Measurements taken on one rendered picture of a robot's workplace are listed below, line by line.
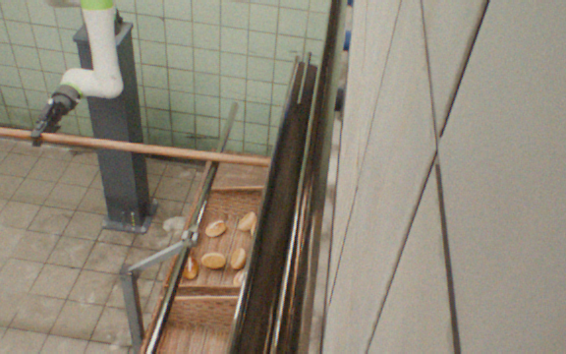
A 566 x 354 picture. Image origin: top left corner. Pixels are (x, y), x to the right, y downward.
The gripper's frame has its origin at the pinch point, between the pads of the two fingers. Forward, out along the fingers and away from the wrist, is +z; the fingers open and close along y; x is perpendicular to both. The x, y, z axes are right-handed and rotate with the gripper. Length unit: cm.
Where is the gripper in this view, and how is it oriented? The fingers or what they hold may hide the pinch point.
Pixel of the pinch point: (38, 136)
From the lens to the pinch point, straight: 218.8
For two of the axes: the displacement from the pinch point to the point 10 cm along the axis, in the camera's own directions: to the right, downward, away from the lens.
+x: -9.9, -1.4, 0.3
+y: -0.8, 7.3, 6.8
